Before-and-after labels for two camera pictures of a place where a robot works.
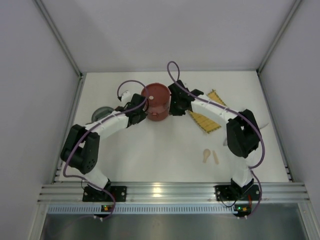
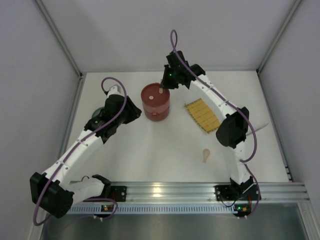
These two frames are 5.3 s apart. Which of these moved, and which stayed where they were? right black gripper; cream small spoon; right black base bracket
Moved: right black gripper
Stayed: cream small spoon; right black base bracket
